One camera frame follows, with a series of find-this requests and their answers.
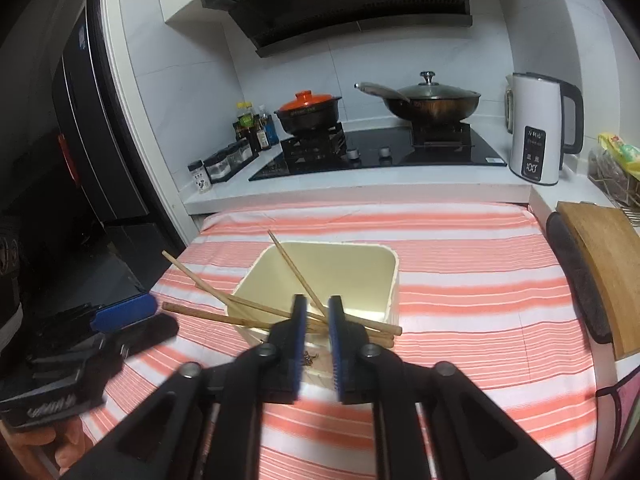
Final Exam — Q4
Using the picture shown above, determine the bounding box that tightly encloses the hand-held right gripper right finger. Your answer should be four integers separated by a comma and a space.
327, 295, 576, 480

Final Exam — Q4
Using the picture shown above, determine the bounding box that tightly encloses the black gas stove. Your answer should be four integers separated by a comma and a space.
248, 122, 508, 182

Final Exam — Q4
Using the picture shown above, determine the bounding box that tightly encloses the black clay pot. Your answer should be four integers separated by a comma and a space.
274, 102, 343, 135

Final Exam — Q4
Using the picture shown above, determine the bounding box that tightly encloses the yellow green snack bag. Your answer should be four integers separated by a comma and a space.
597, 132, 640, 181

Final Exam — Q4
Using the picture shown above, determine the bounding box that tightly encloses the dark refrigerator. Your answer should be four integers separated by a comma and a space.
0, 0, 201, 311

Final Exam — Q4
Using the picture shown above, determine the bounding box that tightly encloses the black oval pan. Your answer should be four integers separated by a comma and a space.
546, 211, 615, 345

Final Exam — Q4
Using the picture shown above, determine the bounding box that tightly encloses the white electric kettle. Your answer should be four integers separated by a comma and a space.
506, 72, 585, 187

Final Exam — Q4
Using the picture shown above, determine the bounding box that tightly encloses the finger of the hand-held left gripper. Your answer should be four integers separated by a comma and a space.
97, 314, 180, 362
40, 292, 158, 347

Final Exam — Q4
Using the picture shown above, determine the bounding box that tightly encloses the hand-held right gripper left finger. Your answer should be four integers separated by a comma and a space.
60, 294, 308, 480

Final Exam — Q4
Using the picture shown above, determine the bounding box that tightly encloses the wire basket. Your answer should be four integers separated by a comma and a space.
587, 147, 640, 226

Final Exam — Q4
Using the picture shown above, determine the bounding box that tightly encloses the white kitchen counter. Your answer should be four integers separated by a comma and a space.
182, 120, 640, 218

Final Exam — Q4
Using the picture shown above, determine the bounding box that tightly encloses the wooden chopstick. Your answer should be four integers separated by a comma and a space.
267, 230, 328, 321
161, 302, 273, 331
227, 296, 402, 337
161, 251, 236, 309

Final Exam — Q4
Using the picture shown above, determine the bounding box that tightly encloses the wooden cutting board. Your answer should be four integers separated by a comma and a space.
556, 201, 640, 361

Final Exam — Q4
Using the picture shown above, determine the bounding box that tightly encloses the black wok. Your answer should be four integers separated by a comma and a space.
355, 81, 482, 123

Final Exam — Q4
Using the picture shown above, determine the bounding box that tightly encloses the glass wok lid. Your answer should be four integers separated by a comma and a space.
397, 71, 479, 102

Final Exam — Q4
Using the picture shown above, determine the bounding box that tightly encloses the person's left hand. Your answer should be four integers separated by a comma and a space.
0, 412, 96, 478

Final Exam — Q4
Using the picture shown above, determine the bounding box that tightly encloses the yellow cap sauce bottle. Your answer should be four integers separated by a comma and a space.
234, 101, 259, 154

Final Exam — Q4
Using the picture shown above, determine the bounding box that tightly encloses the beige utensil box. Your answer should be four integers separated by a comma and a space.
227, 241, 401, 403

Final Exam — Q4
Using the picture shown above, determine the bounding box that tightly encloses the orange pot lid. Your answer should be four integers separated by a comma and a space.
279, 91, 335, 113

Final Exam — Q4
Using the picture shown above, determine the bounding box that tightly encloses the white label spice shaker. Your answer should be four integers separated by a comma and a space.
188, 160, 214, 195

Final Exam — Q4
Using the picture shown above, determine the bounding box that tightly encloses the pink white striped tablecloth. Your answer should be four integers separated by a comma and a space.
80, 202, 608, 480

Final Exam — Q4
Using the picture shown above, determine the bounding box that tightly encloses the blue label sauce bottle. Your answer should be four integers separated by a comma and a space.
259, 105, 280, 147

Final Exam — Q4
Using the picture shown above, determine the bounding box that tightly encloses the black range hood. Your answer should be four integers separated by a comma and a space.
200, 0, 473, 58

